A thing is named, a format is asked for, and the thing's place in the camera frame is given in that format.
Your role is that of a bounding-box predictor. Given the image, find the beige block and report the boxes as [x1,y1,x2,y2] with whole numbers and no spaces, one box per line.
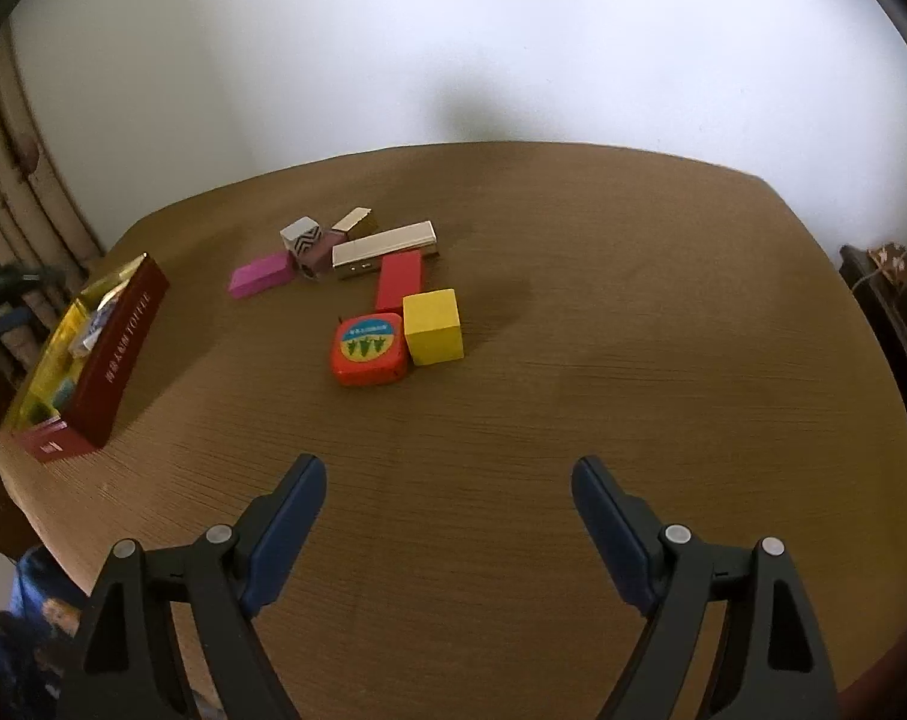
[329,207,380,238]

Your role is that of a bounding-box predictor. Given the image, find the blue printed cloth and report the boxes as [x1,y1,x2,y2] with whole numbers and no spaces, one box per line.
[0,547,96,720]

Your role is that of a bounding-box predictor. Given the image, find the pink block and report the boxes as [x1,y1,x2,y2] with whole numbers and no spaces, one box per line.
[229,253,297,299]

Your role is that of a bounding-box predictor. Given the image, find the red block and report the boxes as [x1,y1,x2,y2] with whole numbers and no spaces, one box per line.
[374,250,425,314]

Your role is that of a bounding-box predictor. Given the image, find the orange tape measure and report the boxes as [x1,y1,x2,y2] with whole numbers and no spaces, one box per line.
[328,313,411,388]

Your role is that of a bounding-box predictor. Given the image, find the yellow wooden cube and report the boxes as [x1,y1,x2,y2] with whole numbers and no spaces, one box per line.
[401,288,465,368]

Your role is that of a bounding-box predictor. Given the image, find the beige patterned curtain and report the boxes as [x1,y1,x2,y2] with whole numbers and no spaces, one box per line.
[0,22,108,301]

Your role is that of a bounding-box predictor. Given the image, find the dark wooden furniture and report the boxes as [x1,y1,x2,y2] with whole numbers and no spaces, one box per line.
[839,244,907,497]

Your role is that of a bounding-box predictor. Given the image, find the silver ribbed lighter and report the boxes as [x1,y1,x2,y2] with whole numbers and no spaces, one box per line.
[331,220,441,282]

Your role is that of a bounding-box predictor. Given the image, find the mauve lipstick tube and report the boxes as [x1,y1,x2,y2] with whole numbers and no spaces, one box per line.
[293,244,336,281]

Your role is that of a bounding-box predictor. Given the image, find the red tin with gold interior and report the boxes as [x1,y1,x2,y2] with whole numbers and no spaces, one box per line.
[7,253,172,464]

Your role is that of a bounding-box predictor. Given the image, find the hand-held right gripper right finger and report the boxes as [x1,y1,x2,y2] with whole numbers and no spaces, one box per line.
[571,454,840,720]

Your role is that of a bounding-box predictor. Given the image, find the brown patterned cloth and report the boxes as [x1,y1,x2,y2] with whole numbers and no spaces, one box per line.
[868,240,907,291]

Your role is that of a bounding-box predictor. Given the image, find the white zigzag patterned cube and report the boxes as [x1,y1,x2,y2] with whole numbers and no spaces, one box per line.
[280,217,327,262]

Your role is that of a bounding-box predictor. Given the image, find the blue and white tissue pack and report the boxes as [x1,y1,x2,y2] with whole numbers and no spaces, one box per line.
[67,307,119,358]

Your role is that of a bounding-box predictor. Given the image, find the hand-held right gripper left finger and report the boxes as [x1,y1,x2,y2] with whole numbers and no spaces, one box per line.
[56,454,329,720]

